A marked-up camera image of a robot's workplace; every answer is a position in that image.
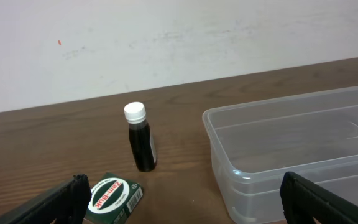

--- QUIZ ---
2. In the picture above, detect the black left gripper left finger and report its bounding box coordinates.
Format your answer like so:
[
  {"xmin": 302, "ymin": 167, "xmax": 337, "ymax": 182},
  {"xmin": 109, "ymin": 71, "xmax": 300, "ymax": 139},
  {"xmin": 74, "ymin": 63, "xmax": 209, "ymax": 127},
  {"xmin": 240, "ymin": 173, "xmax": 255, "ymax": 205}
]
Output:
[{"xmin": 0, "ymin": 174, "xmax": 91, "ymax": 224}]

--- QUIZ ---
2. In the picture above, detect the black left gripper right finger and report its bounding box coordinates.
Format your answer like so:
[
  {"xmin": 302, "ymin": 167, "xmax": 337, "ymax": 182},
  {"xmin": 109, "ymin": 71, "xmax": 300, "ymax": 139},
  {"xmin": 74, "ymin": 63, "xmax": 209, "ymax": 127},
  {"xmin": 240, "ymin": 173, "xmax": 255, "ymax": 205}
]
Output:
[{"xmin": 280, "ymin": 172, "xmax": 358, "ymax": 224}]

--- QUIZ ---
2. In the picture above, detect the clear plastic container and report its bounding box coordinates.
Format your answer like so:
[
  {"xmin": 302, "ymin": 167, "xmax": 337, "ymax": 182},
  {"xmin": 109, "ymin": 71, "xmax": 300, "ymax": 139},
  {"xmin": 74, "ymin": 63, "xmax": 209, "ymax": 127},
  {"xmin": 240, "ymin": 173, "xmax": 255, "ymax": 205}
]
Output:
[{"xmin": 203, "ymin": 86, "xmax": 358, "ymax": 223}]

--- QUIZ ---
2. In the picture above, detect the green Zam-Buk box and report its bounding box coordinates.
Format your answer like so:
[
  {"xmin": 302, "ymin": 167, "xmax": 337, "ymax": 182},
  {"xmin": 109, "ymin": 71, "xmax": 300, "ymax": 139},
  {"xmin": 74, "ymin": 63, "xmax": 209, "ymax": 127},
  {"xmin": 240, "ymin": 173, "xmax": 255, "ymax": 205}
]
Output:
[{"xmin": 85, "ymin": 173, "xmax": 144, "ymax": 224}]

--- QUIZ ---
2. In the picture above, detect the dark bottle white cap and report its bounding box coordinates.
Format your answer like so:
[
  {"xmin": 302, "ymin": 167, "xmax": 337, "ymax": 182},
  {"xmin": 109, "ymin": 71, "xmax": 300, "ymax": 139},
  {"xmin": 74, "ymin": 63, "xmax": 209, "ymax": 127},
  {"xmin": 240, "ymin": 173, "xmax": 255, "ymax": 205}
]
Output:
[{"xmin": 124, "ymin": 102, "xmax": 157, "ymax": 172}]

